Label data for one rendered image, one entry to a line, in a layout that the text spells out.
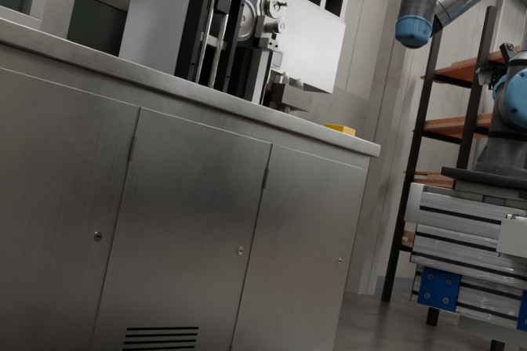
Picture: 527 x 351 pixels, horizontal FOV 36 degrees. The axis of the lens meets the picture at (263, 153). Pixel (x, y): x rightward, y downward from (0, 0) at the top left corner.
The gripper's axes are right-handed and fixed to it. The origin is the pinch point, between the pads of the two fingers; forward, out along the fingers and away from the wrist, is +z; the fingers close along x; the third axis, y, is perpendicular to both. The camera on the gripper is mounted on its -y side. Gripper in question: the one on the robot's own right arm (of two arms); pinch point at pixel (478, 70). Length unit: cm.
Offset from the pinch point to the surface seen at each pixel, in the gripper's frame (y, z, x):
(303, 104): 17, 17, -59
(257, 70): 9, 6, -83
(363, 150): 30, -6, -50
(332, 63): -4, 75, -10
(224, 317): 76, -22, -102
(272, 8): -11, 9, -78
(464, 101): -24, 443, 405
